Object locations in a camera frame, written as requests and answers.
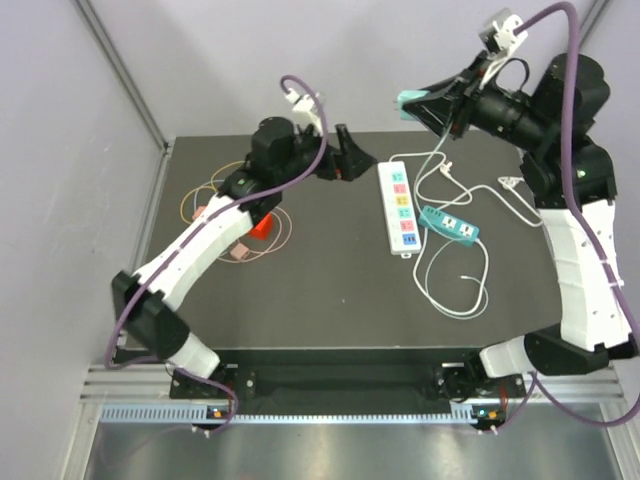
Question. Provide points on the pink usb charger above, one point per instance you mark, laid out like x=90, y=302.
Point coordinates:
x=198, y=213

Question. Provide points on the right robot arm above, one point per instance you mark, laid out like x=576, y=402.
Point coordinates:
x=574, y=189

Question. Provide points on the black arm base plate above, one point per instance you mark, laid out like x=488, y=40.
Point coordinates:
x=428, y=381

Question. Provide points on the teal power strip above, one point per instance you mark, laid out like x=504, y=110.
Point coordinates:
x=450, y=227

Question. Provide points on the white power strip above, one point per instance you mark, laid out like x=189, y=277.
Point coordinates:
x=398, y=209

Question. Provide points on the left aluminium frame post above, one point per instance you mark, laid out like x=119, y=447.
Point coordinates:
x=100, y=34

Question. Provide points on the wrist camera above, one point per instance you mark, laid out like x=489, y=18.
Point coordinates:
x=499, y=36
x=304, y=110

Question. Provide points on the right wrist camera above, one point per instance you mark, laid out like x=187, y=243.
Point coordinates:
x=499, y=36

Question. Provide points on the right aluminium frame post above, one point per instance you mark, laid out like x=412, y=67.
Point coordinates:
x=584, y=87

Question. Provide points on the teal usb charger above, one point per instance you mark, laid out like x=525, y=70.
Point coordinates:
x=406, y=103

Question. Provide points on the dusty pink plug adapter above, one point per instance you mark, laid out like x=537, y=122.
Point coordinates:
x=239, y=252

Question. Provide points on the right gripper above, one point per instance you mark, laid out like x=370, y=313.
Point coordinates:
x=457, y=98

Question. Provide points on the aluminium front rail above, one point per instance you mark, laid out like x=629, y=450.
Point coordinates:
x=153, y=382

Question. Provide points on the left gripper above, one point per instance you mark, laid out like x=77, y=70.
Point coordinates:
x=347, y=163

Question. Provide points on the red cube socket adapter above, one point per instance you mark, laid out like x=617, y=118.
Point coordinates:
x=263, y=228

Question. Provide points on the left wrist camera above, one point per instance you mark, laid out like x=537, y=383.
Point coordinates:
x=304, y=110

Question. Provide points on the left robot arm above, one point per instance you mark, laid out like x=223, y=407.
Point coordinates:
x=146, y=302

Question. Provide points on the aluminium frame post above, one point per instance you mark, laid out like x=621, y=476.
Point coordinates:
x=584, y=87
x=100, y=34

